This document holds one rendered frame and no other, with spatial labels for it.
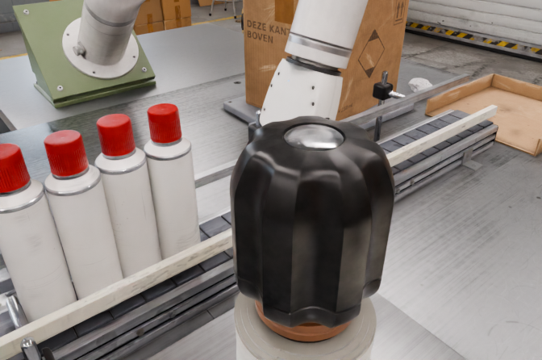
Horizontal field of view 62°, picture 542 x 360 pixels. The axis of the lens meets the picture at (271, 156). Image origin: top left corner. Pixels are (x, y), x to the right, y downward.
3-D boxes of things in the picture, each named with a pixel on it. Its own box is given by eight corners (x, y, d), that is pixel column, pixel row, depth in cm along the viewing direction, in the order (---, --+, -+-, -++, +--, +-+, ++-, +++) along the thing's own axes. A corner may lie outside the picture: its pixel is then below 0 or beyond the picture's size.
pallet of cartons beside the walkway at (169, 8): (198, 60, 415) (189, -46, 371) (112, 81, 366) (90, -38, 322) (135, 35, 492) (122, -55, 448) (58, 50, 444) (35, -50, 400)
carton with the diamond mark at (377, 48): (325, 133, 95) (334, -1, 82) (244, 103, 109) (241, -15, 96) (396, 94, 114) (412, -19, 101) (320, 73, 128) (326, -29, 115)
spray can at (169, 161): (174, 277, 55) (152, 123, 44) (153, 255, 58) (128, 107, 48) (210, 257, 58) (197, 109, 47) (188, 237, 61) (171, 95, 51)
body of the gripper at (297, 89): (270, 43, 60) (249, 123, 63) (324, 62, 53) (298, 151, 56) (309, 53, 65) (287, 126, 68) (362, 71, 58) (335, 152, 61)
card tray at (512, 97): (535, 156, 90) (540, 139, 88) (424, 115, 108) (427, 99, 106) (594, 117, 107) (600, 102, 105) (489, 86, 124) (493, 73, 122)
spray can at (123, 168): (126, 294, 52) (90, 136, 42) (115, 266, 56) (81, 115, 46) (169, 278, 54) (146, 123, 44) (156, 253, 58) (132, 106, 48)
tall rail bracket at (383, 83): (393, 160, 89) (406, 81, 81) (364, 146, 94) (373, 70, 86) (403, 155, 91) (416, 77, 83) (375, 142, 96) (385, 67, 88)
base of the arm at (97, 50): (89, 90, 115) (97, 51, 99) (47, 30, 115) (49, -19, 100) (151, 64, 125) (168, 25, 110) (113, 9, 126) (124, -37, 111)
